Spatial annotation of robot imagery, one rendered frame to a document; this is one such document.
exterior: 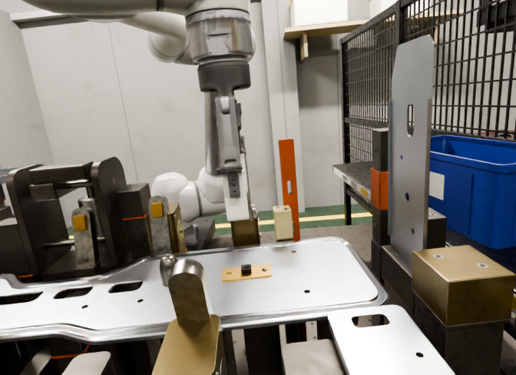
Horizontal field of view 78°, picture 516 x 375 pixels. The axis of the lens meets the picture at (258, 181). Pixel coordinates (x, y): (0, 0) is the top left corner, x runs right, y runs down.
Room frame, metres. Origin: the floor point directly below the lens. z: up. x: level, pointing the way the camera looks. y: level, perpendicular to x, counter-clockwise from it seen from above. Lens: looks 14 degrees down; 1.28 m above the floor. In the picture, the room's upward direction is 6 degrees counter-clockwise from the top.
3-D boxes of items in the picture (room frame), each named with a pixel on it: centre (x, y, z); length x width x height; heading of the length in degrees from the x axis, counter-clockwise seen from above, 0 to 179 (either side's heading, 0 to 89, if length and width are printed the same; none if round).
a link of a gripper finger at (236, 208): (0.41, 0.03, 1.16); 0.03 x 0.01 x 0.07; 91
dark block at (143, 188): (0.69, 0.28, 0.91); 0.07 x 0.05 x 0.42; 1
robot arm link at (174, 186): (1.24, 0.35, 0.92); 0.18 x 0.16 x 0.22; 111
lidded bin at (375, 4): (3.22, -1.46, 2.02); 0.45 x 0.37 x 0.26; 87
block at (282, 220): (0.61, -0.04, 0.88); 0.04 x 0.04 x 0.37; 1
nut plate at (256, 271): (0.48, 0.03, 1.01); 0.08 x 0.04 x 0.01; 91
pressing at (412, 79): (0.48, -0.23, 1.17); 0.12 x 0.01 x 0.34; 1
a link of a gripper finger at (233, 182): (0.40, 0.03, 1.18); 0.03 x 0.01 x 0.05; 1
